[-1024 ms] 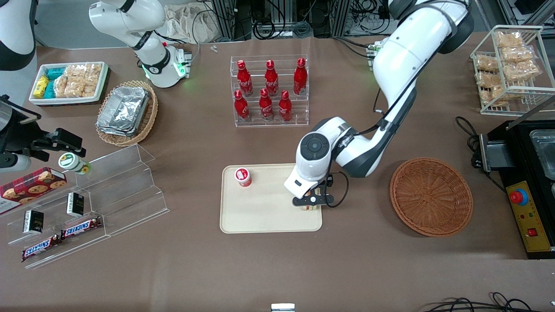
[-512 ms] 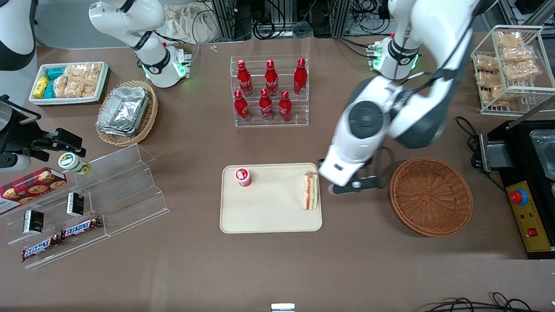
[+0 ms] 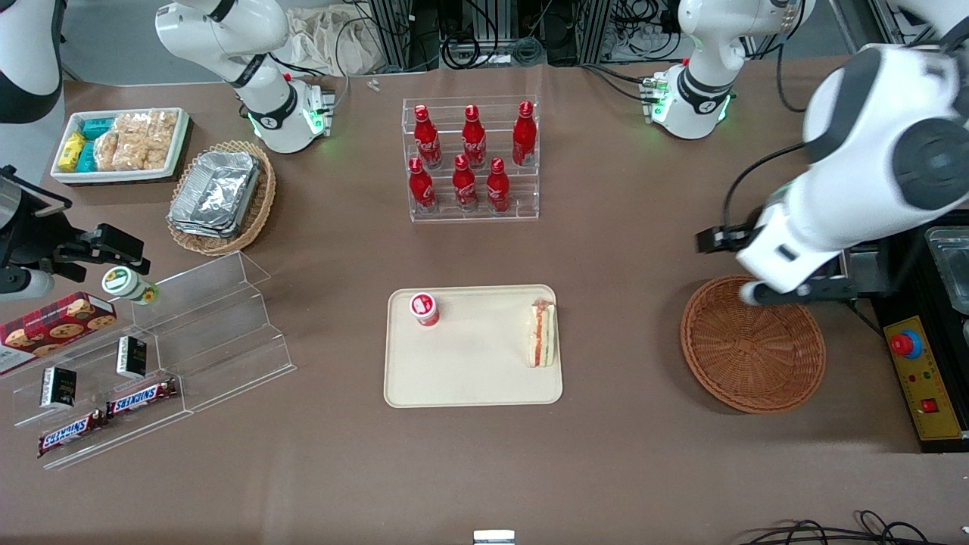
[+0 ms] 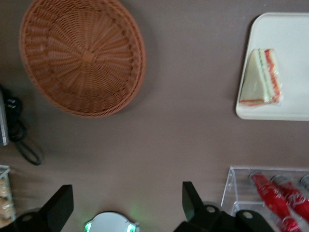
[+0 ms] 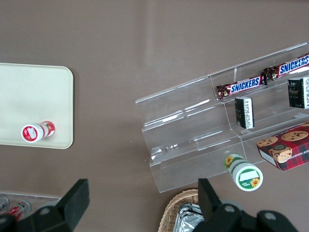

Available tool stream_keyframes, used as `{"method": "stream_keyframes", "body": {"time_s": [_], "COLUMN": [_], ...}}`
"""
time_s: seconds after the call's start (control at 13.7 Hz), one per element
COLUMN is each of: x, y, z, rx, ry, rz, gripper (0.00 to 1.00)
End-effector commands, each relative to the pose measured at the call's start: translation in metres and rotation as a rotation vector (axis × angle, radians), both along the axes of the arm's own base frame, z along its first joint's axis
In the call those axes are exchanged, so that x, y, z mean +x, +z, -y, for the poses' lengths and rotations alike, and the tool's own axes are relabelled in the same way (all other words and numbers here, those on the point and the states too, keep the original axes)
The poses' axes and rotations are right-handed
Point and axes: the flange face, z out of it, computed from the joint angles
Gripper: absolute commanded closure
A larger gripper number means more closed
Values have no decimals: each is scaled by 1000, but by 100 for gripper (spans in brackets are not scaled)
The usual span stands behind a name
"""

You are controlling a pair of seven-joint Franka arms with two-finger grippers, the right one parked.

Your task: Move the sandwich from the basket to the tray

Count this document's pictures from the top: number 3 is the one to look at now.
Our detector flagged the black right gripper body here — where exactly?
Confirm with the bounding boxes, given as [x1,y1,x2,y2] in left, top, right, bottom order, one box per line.
[0,167,86,268]

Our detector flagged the triangle sandwich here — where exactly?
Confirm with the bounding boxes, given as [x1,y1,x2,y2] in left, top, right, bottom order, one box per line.
[526,298,557,369]

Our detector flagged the round brown wicker basket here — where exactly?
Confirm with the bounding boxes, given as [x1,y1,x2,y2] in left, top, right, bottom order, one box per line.
[680,274,826,415]

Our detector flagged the silver foil tray stack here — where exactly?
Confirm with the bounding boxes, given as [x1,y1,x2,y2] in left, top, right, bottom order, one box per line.
[167,151,262,240]

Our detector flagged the white rectangular snack tray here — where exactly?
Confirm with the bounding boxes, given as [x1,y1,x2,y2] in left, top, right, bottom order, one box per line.
[50,107,193,187]

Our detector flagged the oval light wicker basket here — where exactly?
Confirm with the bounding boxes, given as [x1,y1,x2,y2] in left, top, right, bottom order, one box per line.
[166,140,277,257]

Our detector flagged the beige plastic tray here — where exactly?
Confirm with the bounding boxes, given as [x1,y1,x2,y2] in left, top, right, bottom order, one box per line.
[383,285,564,409]

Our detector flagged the green lidded white cup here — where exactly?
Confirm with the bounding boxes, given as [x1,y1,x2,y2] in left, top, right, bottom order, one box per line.
[101,266,160,307]

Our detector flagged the red cookie box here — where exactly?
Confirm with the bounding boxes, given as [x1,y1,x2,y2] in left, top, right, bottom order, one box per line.
[0,291,118,377]

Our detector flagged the yellow snack packet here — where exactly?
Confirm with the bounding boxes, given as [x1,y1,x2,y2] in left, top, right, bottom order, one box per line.
[58,132,88,173]

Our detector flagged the small black box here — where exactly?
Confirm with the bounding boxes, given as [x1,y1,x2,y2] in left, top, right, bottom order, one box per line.
[39,366,78,410]
[115,336,148,380]

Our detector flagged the clear acrylic step shelf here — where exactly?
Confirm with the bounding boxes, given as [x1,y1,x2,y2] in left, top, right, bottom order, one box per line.
[0,251,297,472]

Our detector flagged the Snickers chocolate bar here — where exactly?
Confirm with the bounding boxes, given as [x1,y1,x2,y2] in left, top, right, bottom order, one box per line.
[37,410,108,458]
[106,378,179,419]

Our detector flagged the yellow emergency stop control box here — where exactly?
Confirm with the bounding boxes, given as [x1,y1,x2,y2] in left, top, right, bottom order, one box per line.
[871,312,969,453]

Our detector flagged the clear acrylic bottle rack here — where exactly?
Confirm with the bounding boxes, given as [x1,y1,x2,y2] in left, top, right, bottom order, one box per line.
[401,95,541,223]

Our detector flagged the red cola bottle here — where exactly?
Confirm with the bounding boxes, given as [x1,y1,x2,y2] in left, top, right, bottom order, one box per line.
[485,157,511,213]
[512,101,537,167]
[462,104,488,169]
[413,104,443,170]
[452,154,479,212]
[408,157,438,214]

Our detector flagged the white cloth bag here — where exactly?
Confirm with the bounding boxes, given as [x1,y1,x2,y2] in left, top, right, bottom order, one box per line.
[284,8,383,76]

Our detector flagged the red lidded cup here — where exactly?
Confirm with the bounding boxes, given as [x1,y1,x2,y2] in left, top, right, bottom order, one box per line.
[410,292,441,327]

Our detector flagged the metal equipment rack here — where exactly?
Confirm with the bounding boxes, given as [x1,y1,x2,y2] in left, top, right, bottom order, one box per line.
[367,0,682,70]

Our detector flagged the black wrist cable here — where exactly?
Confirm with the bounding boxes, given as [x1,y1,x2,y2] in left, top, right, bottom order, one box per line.
[723,0,811,229]

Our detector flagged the black base cables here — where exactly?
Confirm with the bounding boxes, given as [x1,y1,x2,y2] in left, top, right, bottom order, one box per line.
[579,64,661,104]

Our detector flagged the black cable bundle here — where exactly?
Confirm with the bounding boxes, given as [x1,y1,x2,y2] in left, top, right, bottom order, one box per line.
[738,511,969,545]

